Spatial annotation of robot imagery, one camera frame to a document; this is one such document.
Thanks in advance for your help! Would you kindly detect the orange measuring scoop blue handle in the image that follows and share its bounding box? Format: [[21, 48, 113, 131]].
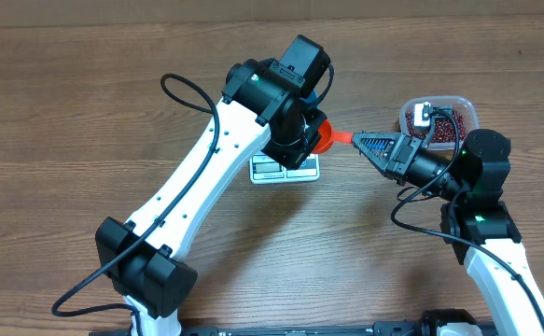
[[313, 119, 354, 155]]

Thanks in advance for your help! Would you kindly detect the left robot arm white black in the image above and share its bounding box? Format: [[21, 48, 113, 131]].
[[95, 57, 334, 335]]

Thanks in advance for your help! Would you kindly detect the clear plastic container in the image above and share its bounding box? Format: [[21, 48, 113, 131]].
[[399, 95, 480, 151]]

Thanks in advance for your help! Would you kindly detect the blue bowl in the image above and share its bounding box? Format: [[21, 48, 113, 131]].
[[300, 90, 318, 111]]

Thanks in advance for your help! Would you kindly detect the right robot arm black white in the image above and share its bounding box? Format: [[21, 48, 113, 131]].
[[352, 129, 544, 335]]

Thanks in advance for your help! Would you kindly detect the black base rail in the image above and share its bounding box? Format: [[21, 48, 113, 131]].
[[89, 308, 504, 336]]

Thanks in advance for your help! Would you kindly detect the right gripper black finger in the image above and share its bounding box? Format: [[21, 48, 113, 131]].
[[353, 133, 402, 156], [358, 145, 390, 176]]

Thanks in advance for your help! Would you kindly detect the white digital kitchen scale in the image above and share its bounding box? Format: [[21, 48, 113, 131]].
[[248, 152, 320, 185]]

